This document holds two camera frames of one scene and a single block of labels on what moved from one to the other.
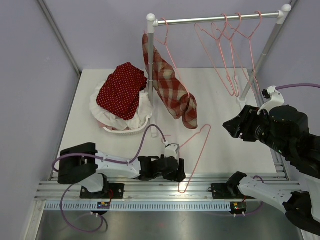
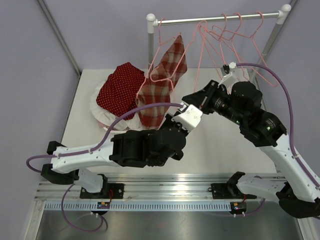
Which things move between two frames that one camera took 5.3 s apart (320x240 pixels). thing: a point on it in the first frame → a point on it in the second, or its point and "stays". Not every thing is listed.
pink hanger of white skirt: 218,39 → 204,34
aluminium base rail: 195,188 stays
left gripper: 177,176 → 169,122
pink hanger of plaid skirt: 166,44 → 160,45
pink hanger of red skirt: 199,158 → 196,31
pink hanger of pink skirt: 231,40 → 244,75
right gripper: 243,122 → 198,99
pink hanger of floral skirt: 252,35 → 276,85
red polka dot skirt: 119,92 stays
